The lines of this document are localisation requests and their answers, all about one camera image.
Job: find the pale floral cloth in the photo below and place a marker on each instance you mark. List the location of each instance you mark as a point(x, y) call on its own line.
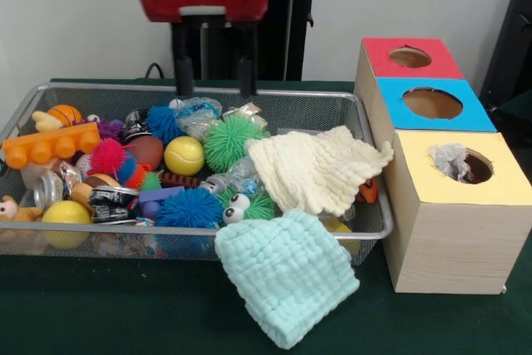
point(451, 159)

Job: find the crushed black red can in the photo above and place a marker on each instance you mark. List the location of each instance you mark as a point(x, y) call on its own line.
point(112, 203)

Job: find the orange plastic toy block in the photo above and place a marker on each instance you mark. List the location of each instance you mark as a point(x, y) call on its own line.
point(50, 149)

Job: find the green spiky ball with eyes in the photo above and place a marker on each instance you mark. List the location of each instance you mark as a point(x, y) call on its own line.
point(249, 205)

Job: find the blue spiky rubber ball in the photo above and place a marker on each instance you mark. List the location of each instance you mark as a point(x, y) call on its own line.
point(189, 207)

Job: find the pink spiky rubber ball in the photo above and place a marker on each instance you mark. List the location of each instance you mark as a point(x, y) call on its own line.
point(109, 156)

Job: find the yellow tennis ball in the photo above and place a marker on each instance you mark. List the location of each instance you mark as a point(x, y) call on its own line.
point(184, 155)

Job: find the small brown football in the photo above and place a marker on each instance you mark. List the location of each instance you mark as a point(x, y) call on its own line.
point(145, 151)

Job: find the wooden box with three holes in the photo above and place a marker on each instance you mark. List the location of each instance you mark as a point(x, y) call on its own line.
point(453, 247)

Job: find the dark green table cloth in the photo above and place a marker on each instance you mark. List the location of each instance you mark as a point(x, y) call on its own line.
point(519, 122)
point(124, 309)

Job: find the black upright panel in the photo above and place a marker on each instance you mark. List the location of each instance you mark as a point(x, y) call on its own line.
point(517, 18)

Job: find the mint green waffle cloth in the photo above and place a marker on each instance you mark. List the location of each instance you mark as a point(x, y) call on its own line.
point(287, 276)

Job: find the green spiky rubber ball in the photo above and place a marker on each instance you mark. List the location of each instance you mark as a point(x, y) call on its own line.
point(234, 143)

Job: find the cream waffle cloth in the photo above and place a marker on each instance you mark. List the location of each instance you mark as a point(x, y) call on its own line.
point(316, 172)

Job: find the blue spiky ball with eyes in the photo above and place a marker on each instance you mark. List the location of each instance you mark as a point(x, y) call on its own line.
point(164, 122)

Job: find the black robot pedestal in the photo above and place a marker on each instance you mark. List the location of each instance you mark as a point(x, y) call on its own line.
point(287, 18)

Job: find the shallow clear mesh bin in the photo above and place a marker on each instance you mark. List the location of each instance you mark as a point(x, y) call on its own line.
point(316, 109)

